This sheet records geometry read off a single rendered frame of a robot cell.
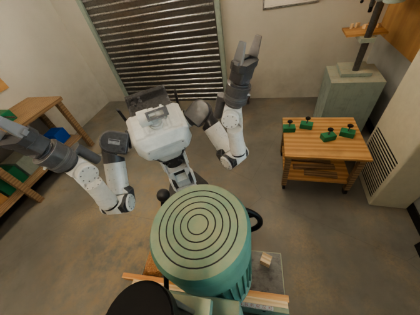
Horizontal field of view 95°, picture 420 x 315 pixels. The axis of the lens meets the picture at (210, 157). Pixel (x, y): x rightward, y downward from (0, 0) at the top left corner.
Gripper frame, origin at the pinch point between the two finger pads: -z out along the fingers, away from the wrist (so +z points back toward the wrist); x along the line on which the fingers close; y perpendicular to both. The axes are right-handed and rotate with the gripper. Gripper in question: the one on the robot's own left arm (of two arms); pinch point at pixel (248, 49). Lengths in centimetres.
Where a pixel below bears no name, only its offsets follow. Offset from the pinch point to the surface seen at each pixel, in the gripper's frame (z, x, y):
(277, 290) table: 65, 29, -49
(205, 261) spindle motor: 12, 53, -23
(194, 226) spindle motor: 13, 49, -19
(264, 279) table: 66, 28, -43
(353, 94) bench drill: 64, -189, -54
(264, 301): 62, 37, -45
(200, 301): 11, 57, -25
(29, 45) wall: 111, -51, 350
